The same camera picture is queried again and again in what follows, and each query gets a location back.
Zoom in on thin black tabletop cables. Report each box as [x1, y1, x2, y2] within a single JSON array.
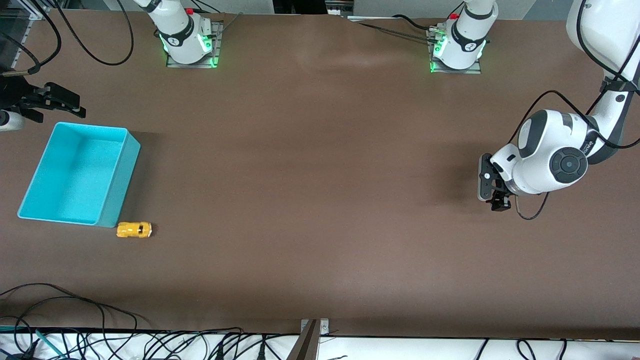
[[357, 14, 451, 45]]

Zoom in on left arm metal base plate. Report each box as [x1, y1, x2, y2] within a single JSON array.
[[429, 27, 483, 75]]

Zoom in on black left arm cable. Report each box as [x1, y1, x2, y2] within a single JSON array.
[[510, 0, 640, 221]]

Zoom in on thin dark floor cable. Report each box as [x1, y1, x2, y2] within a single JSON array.
[[0, 297, 151, 346]]

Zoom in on teal cable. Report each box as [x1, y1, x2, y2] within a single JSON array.
[[0, 325, 66, 357]]

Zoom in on black looping floor cable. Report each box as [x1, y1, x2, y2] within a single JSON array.
[[0, 283, 107, 360]]

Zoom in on turquoise plastic bin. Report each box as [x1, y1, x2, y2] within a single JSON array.
[[17, 121, 142, 229]]

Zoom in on black background object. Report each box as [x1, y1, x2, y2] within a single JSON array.
[[274, 0, 327, 15]]

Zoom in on aluminium frame enclosure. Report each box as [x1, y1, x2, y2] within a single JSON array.
[[0, 0, 52, 71]]

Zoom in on black cable with brass plug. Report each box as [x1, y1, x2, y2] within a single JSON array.
[[0, 0, 63, 77]]

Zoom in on white lower board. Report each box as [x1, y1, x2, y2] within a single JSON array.
[[0, 329, 640, 360]]

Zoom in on grey metal beam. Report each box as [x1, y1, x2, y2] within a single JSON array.
[[286, 320, 320, 360]]

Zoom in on yellow beetle toy car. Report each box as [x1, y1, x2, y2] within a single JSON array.
[[116, 221, 153, 239]]

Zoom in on black looping right arm cable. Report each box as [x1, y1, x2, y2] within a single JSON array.
[[50, 0, 135, 67]]

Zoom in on grey metal background box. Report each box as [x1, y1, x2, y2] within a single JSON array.
[[325, 0, 355, 16]]

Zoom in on metal table bracket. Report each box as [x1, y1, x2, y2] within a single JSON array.
[[300, 318, 330, 336]]

